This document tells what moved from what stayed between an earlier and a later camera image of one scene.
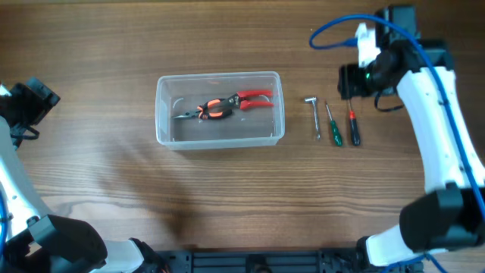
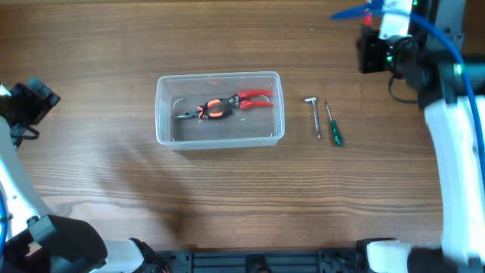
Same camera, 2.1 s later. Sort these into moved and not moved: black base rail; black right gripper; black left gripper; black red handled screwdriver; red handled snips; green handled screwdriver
Moved: black red handled screwdriver; black right gripper
Not moved: green handled screwdriver; red handled snips; black base rail; black left gripper
